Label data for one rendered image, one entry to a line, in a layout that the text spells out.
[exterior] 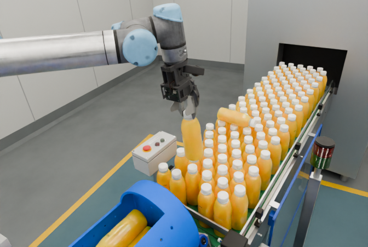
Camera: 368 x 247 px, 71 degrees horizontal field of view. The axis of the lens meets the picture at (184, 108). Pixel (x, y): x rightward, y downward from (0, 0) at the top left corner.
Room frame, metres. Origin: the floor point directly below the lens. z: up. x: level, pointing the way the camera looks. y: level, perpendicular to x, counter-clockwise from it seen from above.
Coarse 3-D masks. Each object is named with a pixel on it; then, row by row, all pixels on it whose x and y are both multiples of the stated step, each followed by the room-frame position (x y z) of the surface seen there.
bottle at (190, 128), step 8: (184, 120) 0.75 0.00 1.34; (192, 120) 0.74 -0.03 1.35; (184, 128) 0.74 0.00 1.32; (192, 128) 0.73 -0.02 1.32; (184, 136) 0.74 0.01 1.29; (192, 136) 0.73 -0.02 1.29; (200, 136) 0.75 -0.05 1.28; (184, 144) 0.74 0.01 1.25; (192, 144) 0.73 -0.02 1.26; (200, 144) 0.74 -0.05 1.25; (192, 152) 0.73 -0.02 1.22; (200, 152) 0.74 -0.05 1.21; (192, 160) 0.73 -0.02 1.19
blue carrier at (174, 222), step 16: (128, 192) 0.57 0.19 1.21; (144, 192) 0.54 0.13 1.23; (160, 192) 0.54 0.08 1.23; (112, 208) 0.59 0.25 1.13; (128, 208) 0.63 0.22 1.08; (144, 208) 0.62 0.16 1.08; (160, 208) 0.49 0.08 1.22; (176, 208) 0.50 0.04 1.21; (96, 224) 0.53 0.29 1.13; (112, 224) 0.57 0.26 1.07; (160, 224) 0.45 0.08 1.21; (176, 224) 0.47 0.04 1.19; (192, 224) 0.49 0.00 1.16; (80, 240) 0.49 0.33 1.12; (96, 240) 0.52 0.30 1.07; (144, 240) 0.41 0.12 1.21; (176, 240) 0.43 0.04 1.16; (192, 240) 0.46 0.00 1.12
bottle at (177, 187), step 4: (172, 180) 0.76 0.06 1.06; (176, 180) 0.76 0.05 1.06; (180, 180) 0.76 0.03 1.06; (184, 180) 0.77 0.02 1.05; (172, 184) 0.75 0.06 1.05; (176, 184) 0.75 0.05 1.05; (180, 184) 0.75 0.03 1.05; (184, 184) 0.76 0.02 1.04; (172, 188) 0.75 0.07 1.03; (176, 188) 0.74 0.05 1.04; (180, 188) 0.75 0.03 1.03; (184, 188) 0.76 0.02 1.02; (172, 192) 0.75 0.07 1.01; (176, 192) 0.74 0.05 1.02; (180, 192) 0.74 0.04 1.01; (184, 192) 0.76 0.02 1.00; (176, 196) 0.74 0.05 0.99; (180, 196) 0.74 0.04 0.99; (184, 196) 0.75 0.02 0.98; (180, 200) 0.74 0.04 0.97; (184, 200) 0.75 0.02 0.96; (184, 204) 0.75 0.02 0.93
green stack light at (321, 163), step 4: (312, 152) 0.70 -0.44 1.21; (312, 156) 0.70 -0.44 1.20; (316, 156) 0.68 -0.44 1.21; (312, 160) 0.69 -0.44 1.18; (316, 160) 0.68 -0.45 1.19; (320, 160) 0.67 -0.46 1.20; (324, 160) 0.67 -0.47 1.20; (328, 160) 0.67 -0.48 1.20; (312, 164) 0.69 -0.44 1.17; (316, 164) 0.68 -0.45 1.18; (320, 164) 0.67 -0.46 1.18; (324, 164) 0.67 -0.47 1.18; (328, 164) 0.67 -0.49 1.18; (320, 168) 0.67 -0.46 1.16; (324, 168) 0.67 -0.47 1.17
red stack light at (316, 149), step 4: (316, 144) 0.70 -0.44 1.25; (316, 148) 0.69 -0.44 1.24; (320, 148) 0.68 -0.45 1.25; (324, 148) 0.67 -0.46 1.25; (328, 148) 0.67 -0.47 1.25; (332, 148) 0.67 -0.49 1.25; (316, 152) 0.69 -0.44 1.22; (320, 152) 0.68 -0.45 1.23; (324, 152) 0.67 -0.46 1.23; (328, 152) 0.67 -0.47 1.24; (332, 152) 0.67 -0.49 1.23; (320, 156) 0.67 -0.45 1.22; (324, 156) 0.67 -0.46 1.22; (328, 156) 0.67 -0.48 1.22
